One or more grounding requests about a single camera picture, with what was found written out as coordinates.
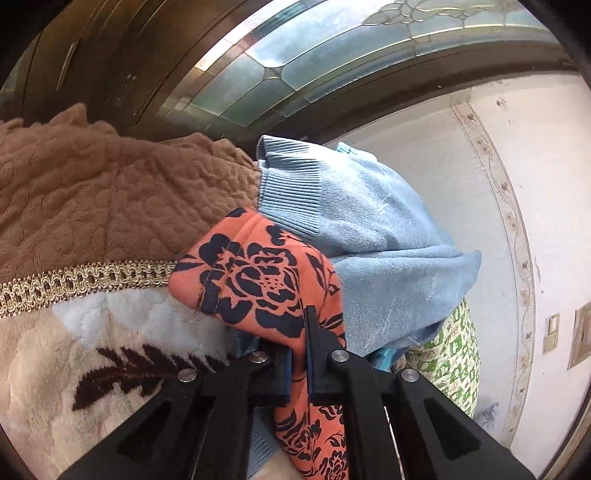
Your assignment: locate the cream floral fleece blanket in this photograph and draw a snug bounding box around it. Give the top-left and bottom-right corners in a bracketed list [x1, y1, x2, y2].
[0, 288, 278, 462]

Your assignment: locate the beige wall switch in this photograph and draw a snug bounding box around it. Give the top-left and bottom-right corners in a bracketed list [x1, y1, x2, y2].
[543, 313, 561, 354]

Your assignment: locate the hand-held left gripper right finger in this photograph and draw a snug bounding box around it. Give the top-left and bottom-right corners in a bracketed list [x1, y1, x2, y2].
[305, 305, 536, 480]

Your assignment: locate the green patterned cloth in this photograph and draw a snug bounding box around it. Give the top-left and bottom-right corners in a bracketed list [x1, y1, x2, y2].
[404, 298, 481, 418]

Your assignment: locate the brown embossed blanket gold trim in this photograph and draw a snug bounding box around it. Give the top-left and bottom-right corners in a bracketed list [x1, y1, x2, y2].
[0, 102, 262, 319]

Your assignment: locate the orange floral garment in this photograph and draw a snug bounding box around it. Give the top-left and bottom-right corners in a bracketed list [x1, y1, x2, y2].
[168, 208, 352, 480]

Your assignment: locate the light blue knit sweater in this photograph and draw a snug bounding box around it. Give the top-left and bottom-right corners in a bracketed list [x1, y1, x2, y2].
[233, 135, 483, 478]

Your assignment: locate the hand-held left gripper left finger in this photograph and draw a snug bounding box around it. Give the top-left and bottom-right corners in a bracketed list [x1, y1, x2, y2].
[60, 346, 293, 480]

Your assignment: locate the wooden door with stained glass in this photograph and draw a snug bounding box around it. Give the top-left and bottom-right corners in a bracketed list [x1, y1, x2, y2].
[0, 0, 573, 148]

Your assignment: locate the framed wall panel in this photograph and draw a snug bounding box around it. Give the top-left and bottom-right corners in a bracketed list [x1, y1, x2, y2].
[568, 308, 591, 369]

